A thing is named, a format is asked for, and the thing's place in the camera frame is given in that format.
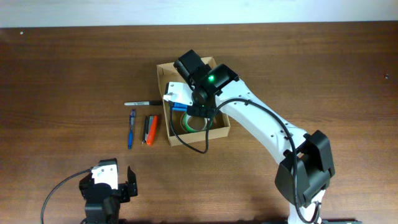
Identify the clear tape roll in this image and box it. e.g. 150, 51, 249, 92
180, 112, 208, 133

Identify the blue plastic case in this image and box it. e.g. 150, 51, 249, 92
170, 103, 188, 112

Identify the brown cardboard box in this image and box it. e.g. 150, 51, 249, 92
156, 62, 231, 146

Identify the blue ballpoint pen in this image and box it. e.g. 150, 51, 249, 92
127, 109, 135, 150

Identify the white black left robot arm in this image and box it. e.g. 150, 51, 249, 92
79, 165, 138, 224

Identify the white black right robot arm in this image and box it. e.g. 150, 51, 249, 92
165, 50, 335, 223

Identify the black white marker pen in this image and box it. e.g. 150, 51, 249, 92
124, 100, 163, 106

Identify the black right camera cable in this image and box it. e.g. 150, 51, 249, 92
169, 98, 322, 224

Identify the black camera cable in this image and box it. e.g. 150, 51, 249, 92
169, 98, 322, 224
40, 169, 93, 224

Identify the black left camera cable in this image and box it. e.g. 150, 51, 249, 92
40, 169, 93, 224

